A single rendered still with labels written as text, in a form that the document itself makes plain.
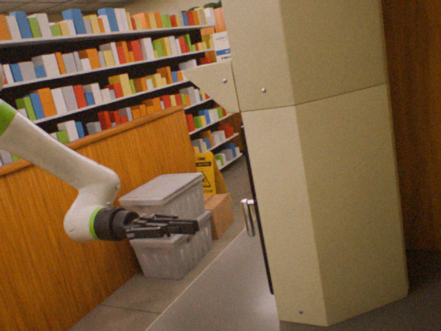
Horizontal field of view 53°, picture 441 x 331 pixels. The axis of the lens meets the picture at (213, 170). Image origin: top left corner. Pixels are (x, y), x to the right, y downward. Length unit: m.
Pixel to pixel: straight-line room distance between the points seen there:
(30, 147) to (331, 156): 0.80
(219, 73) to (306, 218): 0.33
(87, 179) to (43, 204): 1.68
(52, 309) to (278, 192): 2.39
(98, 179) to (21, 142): 0.23
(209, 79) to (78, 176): 0.57
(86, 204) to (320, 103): 0.73
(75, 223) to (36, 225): 1.69
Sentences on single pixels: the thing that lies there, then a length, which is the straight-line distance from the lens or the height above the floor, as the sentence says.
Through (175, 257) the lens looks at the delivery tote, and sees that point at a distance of 3.27.
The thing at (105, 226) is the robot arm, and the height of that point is 1.15.
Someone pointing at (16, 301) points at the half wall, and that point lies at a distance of 2.94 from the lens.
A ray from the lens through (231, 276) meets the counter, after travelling 1.26.
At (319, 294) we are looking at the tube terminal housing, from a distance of 0.97.
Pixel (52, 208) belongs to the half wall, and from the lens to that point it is 3.03.
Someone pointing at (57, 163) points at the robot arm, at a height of 1.33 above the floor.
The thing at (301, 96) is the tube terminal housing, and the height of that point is 1.42.
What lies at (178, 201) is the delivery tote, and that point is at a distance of 3.28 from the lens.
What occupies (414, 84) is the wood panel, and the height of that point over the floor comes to 1.37.
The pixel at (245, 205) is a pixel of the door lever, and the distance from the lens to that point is 0.99.
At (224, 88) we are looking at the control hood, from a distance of 0.88.
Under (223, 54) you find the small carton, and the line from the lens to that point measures 0.97.
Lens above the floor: 1.53
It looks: 14 degrees down
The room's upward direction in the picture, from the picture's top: 12 degrees counter-clockwise
